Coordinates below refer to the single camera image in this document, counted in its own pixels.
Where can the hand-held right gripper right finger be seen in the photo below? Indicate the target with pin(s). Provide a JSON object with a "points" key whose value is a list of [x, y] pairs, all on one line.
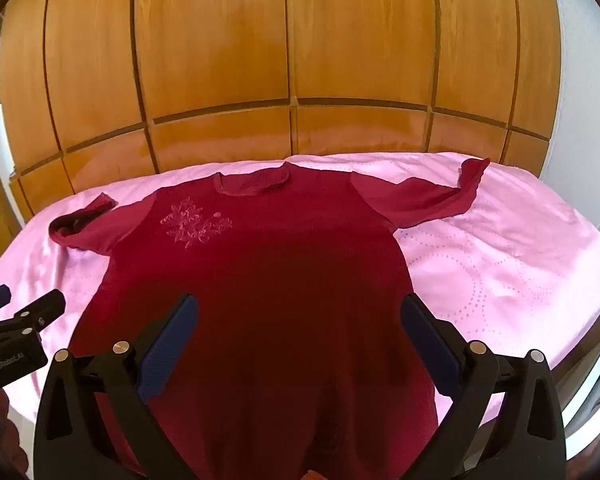
{"points": [[427, 342]]}

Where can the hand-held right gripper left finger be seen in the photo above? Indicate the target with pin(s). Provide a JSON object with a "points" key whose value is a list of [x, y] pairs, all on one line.
{"points": [[172, 337]]}

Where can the dark red embroidered shirt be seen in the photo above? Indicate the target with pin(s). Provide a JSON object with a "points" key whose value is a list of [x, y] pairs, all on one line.
{"points": [[280, 260]]}

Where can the pink quilted blanket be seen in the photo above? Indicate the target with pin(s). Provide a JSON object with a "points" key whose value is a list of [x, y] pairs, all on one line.
{"points": [[480, 260]]}

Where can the wooden wardrobe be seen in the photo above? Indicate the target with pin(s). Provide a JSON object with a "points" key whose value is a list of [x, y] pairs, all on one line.
{"points": [[280, 60]]}

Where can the white bed frame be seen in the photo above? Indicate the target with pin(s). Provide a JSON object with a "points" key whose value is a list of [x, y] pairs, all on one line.
{"points": [[587, 385]]}

